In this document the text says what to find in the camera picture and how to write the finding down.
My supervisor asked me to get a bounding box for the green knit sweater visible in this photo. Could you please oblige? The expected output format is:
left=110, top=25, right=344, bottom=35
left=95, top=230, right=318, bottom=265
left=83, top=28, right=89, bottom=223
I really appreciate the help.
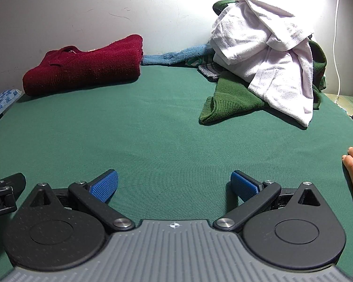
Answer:
left=198, top=0, right=328, bottom=125

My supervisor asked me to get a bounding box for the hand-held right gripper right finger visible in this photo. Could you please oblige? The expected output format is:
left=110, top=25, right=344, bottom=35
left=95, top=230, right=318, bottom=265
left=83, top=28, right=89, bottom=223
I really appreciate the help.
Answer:
left=214, top=170, right=325, bottom=232

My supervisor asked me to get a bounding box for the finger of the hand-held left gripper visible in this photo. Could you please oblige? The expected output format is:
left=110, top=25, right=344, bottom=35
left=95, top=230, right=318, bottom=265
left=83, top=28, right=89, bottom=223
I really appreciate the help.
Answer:
left=0, top=173, right=26, bottom=203

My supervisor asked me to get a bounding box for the blue checkered cloth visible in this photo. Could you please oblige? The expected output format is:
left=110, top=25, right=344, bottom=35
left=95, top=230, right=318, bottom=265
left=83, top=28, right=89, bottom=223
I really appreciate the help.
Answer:
left=0, top=90, right=21, bottom=127

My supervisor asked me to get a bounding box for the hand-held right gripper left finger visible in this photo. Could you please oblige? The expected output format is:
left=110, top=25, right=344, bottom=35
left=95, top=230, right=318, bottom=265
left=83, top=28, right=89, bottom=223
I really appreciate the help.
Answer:
left=26, top=169, right=135, bottom=232

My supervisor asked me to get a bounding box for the cartoon print bed sheet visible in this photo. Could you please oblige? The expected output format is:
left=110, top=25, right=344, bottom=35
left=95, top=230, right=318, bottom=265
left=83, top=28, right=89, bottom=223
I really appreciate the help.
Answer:
left=324, top=92, right=353, bottom=130

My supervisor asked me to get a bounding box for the dark red knit sweater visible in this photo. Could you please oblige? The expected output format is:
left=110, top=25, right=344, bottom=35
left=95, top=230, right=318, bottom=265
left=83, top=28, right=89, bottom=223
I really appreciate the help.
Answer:
left=23, top=34, right=144, bottom=96

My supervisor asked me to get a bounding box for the white wall cable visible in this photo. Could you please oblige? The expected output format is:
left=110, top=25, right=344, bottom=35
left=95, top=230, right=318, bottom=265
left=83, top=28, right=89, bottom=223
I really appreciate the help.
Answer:
left=335, top=0, right=343, bottom=96

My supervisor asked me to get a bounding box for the white shirt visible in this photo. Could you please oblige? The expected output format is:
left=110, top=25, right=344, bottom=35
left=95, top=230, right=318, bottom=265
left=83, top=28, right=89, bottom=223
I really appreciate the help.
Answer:
left=209, top=0, right=315, bottom=128

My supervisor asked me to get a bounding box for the green table cover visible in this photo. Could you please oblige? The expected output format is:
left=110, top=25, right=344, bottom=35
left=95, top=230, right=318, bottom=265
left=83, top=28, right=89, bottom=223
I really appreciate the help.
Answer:
left=0, top=63, right=353, bottom=271

